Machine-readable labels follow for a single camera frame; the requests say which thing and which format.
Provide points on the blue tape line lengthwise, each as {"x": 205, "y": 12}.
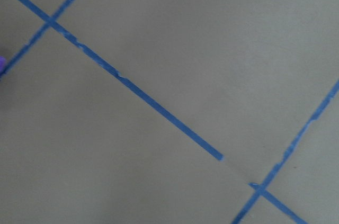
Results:
{"x": 38, "y": 35}

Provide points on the purple microfibre towel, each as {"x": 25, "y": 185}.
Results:
{"x": 3, "y": 63}

